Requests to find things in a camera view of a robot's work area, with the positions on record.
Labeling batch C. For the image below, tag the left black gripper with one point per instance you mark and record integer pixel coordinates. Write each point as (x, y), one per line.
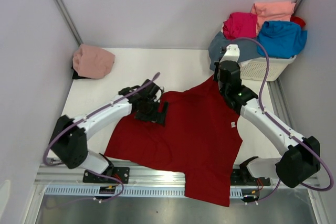
(156, 116)

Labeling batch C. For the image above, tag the aluminium mounting rail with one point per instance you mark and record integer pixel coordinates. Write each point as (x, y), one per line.
(141, 176)

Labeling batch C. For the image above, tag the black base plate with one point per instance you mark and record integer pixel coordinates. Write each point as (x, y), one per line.
(120, 173)
(242, 177)

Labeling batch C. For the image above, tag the bright red t-shirt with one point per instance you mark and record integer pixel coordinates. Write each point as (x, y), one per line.
(298, 20)

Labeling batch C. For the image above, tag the white slotted cable duct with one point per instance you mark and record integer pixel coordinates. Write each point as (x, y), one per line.
(108, 192)

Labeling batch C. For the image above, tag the dark red t-shirt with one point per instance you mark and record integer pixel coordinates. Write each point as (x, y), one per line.
(199, 139)

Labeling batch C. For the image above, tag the left corner aluminium profile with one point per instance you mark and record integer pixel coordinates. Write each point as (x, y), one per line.
(68, 21)

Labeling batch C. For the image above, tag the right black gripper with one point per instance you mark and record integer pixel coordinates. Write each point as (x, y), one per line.
(216, 70)

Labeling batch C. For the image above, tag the white laundry basket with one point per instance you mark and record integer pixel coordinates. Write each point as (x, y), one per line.
(256, 69)

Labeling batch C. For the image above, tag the folded pink t-shirt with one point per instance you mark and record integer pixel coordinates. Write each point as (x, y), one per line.
(91, 62)

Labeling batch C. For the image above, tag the magenta t-shirt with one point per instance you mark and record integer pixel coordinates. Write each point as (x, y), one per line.
(239, 25)

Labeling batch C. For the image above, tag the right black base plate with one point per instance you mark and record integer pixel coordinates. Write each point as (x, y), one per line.
(242, 177)

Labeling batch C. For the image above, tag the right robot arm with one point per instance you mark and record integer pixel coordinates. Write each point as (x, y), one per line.
(299, 154)

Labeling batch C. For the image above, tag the salmon pink t-shirt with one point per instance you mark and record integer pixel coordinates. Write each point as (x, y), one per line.
(272, 11)

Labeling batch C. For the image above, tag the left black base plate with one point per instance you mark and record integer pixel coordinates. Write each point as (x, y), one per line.
(120, 173)

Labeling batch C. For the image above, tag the slate blue t-shirt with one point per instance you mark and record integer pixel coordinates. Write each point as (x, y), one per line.
(248, 49)

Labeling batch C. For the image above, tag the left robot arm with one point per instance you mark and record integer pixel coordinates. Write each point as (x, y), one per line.
(69, 141)

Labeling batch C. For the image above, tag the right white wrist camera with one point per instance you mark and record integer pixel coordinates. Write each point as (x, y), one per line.
(230, 53)

